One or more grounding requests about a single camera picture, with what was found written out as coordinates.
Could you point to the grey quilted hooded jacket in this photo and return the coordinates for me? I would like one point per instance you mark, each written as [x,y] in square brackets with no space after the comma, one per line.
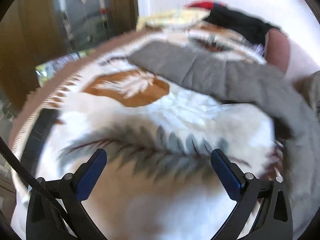
[225,75]

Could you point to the pale yellow cloth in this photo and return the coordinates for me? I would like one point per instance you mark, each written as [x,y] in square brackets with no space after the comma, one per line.
[170,17]

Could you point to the wooden cabinet with glass door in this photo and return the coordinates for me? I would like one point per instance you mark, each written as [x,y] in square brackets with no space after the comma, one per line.
[37,30]

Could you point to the black garment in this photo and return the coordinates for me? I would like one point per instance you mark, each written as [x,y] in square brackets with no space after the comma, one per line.
[237,22]

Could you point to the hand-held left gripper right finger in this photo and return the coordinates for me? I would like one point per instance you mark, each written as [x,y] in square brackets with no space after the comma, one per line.
[225,176]

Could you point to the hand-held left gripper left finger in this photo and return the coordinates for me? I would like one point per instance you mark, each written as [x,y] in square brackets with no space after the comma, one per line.
[92,176]

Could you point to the leaf print blanket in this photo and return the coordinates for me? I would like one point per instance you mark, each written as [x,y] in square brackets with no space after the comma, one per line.
[175,115]

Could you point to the pink bolster pillow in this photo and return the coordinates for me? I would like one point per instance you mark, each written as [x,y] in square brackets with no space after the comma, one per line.
[278,50]

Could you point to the red garment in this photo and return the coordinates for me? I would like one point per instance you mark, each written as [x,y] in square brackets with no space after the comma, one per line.
[200,4]

